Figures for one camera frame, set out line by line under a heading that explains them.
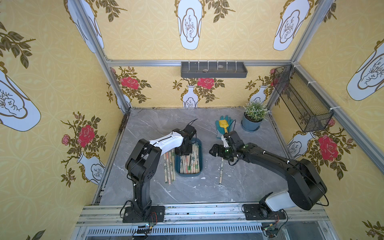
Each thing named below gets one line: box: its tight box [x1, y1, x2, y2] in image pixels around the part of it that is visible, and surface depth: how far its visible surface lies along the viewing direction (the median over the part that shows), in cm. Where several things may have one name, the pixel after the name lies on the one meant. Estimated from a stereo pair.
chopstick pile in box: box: [180, 142, 200, 174], surface depth 92 cm
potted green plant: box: [241, 101, 269, 132], surface depth 99 cm
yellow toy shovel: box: [219, 119, 229, 134], surface depth 110 cm
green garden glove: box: [215, 115, 234, 139], surface depth 111 cm
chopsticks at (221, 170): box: [219, 157, 224, 185], surface depth 89 cm
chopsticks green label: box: [170, 148, 176, 183], surface depth 89 cm
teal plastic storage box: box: [175, 137, 203, 177], surface depth 90 cm
